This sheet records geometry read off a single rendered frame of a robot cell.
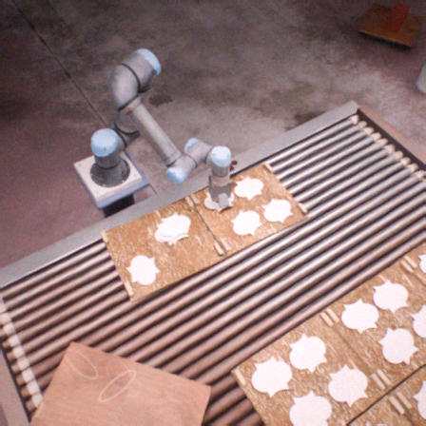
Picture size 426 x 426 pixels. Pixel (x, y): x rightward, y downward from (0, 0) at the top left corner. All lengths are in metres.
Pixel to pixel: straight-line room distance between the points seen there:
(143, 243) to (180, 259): 0.17
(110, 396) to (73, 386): 0.13
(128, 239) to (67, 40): 3.06
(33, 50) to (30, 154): 1.29
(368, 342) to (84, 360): 1.01
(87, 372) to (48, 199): 1.95
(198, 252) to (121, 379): 0.60
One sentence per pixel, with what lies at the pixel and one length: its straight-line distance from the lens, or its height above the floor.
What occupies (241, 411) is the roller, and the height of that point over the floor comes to 0.92.
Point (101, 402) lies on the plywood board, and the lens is 1.63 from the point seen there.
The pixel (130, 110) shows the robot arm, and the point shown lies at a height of 1.42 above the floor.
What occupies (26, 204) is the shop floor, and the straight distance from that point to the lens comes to 3.45.
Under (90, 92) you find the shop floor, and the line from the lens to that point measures 4.13.
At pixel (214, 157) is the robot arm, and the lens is 1.81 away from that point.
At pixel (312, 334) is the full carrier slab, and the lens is 1.82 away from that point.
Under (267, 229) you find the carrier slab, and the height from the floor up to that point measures 0.94.
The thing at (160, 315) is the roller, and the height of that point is 0.92.
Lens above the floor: 2.59
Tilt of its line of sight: 54 degrees down
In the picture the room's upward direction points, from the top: 1 degrees clockwise
